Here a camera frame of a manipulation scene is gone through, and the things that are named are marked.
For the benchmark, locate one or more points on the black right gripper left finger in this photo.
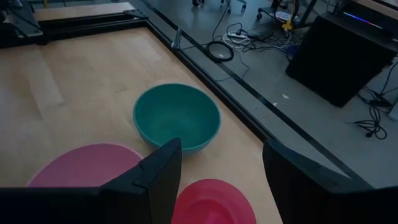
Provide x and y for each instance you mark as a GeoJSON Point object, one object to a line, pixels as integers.
{"type": "Point", "coordinates": [155, 186]}

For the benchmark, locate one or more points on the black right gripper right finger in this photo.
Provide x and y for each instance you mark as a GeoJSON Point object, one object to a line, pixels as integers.
{"type": "Point", "coordinates": [304, 193]}

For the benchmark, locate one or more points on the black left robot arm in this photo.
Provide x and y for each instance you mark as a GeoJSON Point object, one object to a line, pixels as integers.
{"type": "Point", "coordinates": [18, 28]}

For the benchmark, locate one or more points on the pink-red plastic bowl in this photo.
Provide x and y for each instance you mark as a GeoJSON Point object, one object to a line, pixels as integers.
{"type": "Point", "coordinates": [214, 202]}

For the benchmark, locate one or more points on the teal plastic bowl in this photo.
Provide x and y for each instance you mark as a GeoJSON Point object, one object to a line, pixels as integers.
{"type": "Point", "coordinates": [177, 115]}

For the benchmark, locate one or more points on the pink plastic plate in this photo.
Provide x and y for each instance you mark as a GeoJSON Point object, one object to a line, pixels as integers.
{"type": "Point", "coordinates": [84, 165]}

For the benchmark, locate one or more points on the black computer case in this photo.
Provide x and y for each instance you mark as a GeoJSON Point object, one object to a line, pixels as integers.
{"type": "Point", "coordinates": [335, 59]}

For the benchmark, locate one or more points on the white power strip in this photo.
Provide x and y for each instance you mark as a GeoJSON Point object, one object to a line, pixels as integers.
{"type": "Point", "coordinates": [237, 35]}

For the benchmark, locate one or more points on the office chair wheeled base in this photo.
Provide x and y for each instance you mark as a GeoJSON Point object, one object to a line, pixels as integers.
{"type": "Point", "coordinates": [196, 2]}

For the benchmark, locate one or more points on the black aluminium table frame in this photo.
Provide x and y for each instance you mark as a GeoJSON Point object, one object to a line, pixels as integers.
{"type": "Point", "coordinates": [236, 110]}

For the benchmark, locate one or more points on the small table edge bracket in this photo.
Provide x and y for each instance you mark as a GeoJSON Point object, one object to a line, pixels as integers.
{"type": "Point", "coordinates": [177, 39]}

